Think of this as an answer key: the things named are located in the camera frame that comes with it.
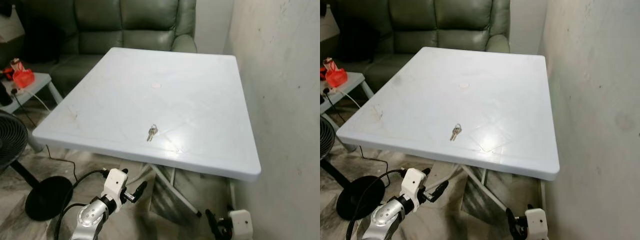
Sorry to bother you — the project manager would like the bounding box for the black standing fan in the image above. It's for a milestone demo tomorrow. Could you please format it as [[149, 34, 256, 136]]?
[[0, 110, 74, 222], [320, 116, 386, 221]]

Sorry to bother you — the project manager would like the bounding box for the white plastic folding table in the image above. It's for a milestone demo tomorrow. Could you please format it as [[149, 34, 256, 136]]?
[[32, 47, 262, 218], [336, 46, 560, 215]]

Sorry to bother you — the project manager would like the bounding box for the small white side table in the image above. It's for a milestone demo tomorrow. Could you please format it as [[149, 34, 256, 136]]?
[[320, 71, 375, 152], [0, 72, 64, 154]]

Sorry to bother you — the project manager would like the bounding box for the red plastic container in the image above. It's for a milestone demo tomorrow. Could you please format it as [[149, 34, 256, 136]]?
[[12, 69, 36, 89], [325, 68, 348, 88]]

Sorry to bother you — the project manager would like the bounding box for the green leather sofa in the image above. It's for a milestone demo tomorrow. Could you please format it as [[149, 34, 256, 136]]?
[[0, 0, 198, 97], [320, 0, 511, 94]]

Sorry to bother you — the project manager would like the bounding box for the black bag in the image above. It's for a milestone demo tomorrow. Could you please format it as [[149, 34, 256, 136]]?
[[336, 15, 379, 63], [20, 12, 66, 63]]

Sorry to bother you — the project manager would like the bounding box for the beige cushion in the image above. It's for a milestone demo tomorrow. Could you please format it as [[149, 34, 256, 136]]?
[[0, 5, 26, 44], [320, 12, 341, 44]]

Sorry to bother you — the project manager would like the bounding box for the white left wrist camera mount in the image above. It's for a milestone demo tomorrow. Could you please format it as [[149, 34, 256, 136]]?
[[400, 168, 427, 211], [101, 168, 129, 213]]

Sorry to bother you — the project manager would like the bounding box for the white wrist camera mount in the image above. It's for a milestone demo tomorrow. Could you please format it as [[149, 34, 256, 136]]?
[[101, 168, 129, 213], [400, 168, 427, 211], [229, 209, 254, 240], [525, 208, 550, 240]]

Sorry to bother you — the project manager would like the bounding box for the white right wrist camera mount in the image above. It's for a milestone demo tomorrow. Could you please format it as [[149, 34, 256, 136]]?
[[525, 208, 550, 240], [229, 209, 254, 240]]

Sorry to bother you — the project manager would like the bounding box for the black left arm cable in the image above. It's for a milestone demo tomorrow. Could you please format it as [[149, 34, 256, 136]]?
[[346, 169, 407, 240], [54, 169, 108, 240]]

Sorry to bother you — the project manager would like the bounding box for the thin black power cable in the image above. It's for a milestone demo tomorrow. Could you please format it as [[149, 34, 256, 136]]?
[[46, 145, 79, 182], [359, 145, 390, 175]]

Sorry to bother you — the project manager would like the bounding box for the thin white cable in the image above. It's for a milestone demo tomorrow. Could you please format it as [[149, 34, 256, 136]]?
[[327, 88, 362, 109], [20, 89, 52, 112]]

